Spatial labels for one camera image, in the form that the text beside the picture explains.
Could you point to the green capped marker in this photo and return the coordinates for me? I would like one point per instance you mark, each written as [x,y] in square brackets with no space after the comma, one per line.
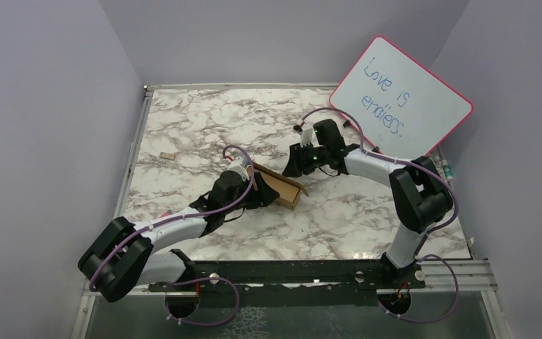
[447,169]

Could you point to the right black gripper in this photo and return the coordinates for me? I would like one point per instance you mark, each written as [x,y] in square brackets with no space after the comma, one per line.
[296,166]

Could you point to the brown cardboard box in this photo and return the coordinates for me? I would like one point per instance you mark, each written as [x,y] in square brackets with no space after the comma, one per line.
[289,190]

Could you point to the aluminium table frame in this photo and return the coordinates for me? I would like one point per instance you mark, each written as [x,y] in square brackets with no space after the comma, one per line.
[343,220]

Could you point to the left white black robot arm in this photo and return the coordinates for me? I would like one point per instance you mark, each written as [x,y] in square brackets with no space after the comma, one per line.
[125,254]

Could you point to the pink framed whiteboard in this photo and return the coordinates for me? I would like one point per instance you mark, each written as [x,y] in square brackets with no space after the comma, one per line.
[403,109]

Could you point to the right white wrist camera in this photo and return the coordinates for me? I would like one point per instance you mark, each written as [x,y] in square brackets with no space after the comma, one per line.
[306,134]

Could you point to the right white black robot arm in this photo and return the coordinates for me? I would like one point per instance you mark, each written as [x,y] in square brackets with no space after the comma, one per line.
[420,196]

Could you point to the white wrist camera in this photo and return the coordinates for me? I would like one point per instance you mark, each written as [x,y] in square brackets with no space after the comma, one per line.
[306,134]
[240,166]

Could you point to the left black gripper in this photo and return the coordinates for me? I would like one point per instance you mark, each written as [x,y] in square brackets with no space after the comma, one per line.
[263,195]

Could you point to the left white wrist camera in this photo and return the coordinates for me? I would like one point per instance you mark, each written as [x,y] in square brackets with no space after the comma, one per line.
[240,166]

